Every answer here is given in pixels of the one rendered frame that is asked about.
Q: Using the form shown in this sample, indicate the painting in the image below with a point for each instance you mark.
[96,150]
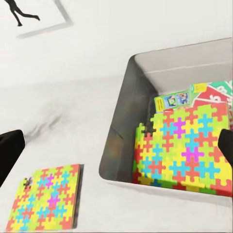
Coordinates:
[24,16]

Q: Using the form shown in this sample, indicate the desk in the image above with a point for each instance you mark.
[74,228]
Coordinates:
[66,123]

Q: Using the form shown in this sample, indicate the toy box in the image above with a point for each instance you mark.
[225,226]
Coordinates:
[153,74]

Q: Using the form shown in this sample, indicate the jigsaw puzzle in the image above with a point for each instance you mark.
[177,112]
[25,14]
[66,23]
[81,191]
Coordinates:
[183,153]
[47,205]

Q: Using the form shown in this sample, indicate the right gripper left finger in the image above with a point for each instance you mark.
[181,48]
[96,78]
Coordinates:
[12,145]

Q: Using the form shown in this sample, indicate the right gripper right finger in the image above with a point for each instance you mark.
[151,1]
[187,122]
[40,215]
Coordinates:
[225,144]

